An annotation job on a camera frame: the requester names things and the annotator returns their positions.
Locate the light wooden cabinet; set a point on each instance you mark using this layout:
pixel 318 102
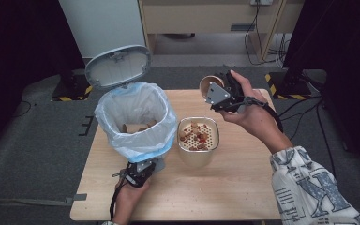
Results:
pixel 197 18

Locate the pile of food scraps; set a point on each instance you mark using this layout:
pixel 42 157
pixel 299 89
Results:
pixel 197 135

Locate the brown paper cup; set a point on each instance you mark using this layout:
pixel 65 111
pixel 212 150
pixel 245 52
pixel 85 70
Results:
pixel 206 86

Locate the grey tape strip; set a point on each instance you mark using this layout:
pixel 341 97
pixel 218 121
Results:
pixel 28 202

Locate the white power socket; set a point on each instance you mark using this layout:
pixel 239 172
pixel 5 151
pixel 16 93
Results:
pixel 261 2

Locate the black curtain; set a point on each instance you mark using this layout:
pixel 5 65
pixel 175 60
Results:
pixel 350 62
pixel 18 62

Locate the beige strainer bin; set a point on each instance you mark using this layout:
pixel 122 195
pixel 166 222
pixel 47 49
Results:
pixel 197 158

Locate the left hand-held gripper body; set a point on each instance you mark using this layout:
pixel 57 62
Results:
pixel 139 175

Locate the white grey pedal trash can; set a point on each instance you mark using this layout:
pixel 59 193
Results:
pixel 118 67

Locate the striped black stand base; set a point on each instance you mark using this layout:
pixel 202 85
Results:
pixel 289 87
pixel 72 92

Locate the white panel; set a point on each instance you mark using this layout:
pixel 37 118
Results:
pixel 103 25

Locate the brown paper waste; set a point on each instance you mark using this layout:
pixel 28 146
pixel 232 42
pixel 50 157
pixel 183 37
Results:
pixel 134 128

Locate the person's left hand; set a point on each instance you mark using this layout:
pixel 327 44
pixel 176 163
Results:
pixel 128 200

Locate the person's right hand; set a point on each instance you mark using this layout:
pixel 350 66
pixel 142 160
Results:
pixel 254 115

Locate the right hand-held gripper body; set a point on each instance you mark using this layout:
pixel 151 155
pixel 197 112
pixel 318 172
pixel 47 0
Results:
pixel 222 95

